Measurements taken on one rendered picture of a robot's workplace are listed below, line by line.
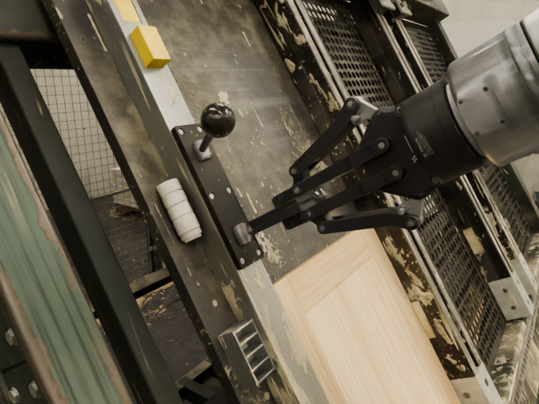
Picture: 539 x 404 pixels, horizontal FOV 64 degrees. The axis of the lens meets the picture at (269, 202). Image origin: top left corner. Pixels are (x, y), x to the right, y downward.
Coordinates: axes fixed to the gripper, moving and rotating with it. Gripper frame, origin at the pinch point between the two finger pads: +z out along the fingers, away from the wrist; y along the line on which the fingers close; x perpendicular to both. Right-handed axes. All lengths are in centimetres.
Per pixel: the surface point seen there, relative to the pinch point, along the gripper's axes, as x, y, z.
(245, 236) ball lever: 3.7, 0.5, 9.6
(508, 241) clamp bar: 114, 38, 9
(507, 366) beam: 71, 57, 12
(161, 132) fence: 1.8, -16.4, 13.1
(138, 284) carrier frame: 62, -2, 127
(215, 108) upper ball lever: -2.0, -12.8, 0.2
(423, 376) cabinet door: 36, 38, 14
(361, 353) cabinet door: 21.3, 25.4, 14.0
